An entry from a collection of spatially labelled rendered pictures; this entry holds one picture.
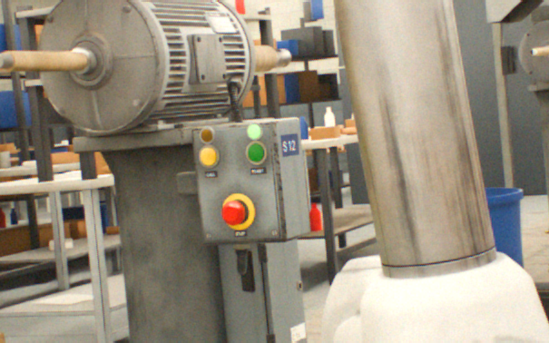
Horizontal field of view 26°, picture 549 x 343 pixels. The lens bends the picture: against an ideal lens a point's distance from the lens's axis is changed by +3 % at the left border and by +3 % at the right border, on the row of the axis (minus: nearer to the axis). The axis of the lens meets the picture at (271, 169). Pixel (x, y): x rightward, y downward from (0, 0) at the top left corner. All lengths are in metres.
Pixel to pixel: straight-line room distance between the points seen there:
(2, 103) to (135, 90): 7.08
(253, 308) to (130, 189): 0.33
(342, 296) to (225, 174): 0.77
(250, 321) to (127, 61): 0.53
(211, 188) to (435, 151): 0.99
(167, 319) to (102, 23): 0.57
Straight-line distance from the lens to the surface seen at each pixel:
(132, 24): 2.06
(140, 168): 2.25
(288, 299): 2.25
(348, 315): 1.21
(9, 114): 9.17
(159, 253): 2.25
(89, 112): 2.12
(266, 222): 1.93
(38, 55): 1.98
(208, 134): 1.96
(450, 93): 1.02
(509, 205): 4.67
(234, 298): 2.22
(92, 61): 2.07
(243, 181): 1.94
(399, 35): 1.01
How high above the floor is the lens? 1.14
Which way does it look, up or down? 3 degrees down
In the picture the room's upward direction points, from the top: 6 degrees counter-clockwise
